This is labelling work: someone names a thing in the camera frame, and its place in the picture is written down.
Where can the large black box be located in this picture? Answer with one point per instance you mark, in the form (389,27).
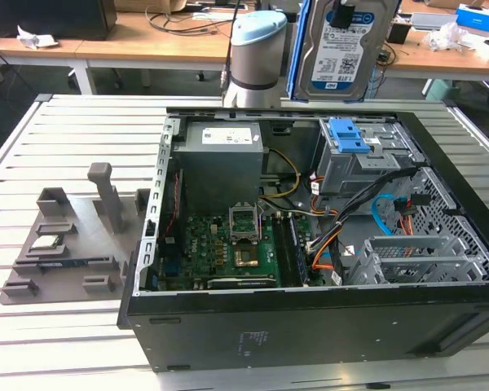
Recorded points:
(45,18)

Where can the small black container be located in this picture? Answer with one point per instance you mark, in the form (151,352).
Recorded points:
(403,34)

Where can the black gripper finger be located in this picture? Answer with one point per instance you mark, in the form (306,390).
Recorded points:
(343,14)

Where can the silver CPU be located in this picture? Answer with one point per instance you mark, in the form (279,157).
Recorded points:
(45,242)

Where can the hard disk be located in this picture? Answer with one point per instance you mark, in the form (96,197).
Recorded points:
(342,61)

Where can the grey disk bay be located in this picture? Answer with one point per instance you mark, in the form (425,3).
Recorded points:
(411,244)

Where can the grey power supply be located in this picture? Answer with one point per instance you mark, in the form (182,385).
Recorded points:
(220,171)

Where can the blue cardboard box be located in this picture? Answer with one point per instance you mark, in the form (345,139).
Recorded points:
(478,18)

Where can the black graphics card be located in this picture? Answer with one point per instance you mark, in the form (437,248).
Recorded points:
(236,282)

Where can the black RAM slot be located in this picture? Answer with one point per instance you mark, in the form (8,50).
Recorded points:
(281,248)

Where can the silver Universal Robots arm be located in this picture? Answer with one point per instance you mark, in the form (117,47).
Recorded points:
(256,53)

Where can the grey parts rack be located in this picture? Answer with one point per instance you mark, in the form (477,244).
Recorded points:
(89,252)

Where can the installed RAM stick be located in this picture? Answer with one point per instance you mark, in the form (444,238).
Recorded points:
(299,252)

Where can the green motherboard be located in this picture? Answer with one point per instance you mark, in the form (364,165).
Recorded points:
(212,244)

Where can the blue drive cage latch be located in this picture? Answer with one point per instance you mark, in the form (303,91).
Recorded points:
(346,136)

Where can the wooden desk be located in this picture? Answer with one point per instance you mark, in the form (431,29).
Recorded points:
(146,45)

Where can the crumpled white paper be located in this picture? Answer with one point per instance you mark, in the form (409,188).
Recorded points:
(36,40)

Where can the CPU socket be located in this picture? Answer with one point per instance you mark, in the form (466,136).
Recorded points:
(246,257)

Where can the black PC case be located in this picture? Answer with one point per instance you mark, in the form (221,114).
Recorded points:
(309,326)

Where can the clear plastic bag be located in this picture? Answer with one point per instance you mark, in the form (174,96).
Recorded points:
(444,36)

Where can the grey drive cage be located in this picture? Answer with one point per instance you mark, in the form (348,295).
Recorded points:
(342,171)

